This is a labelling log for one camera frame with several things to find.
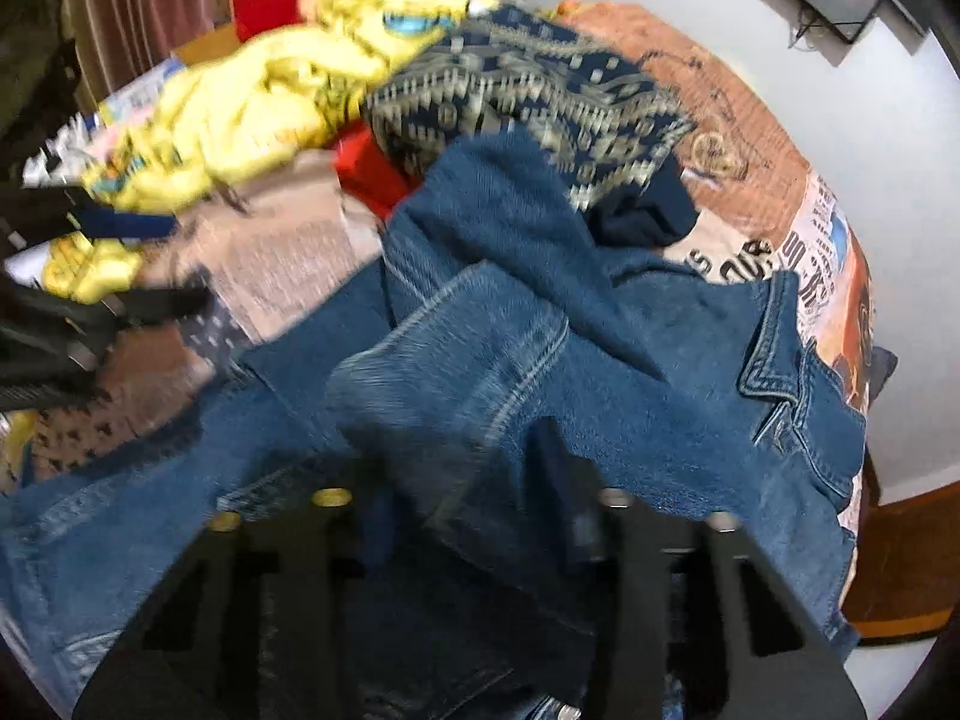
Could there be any newspaper print bed sheet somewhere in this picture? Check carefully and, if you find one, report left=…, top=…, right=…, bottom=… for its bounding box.
left=0, top=0, right=879, bottom=542

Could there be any red garment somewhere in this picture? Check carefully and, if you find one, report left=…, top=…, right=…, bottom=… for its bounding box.
left=231, top=0, right=416, bottom=221

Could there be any navy patterned garment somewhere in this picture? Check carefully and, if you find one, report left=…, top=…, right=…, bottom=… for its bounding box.
left=364, top=5, right=698, bottom=249

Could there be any blue denim jacket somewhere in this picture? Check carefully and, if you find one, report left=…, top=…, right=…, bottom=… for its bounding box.
left=2, top=130, right=866, bottom=709

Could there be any yellow printed garment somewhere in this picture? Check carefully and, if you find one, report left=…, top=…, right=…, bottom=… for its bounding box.
left=40, top=0, right=502, bottom=306

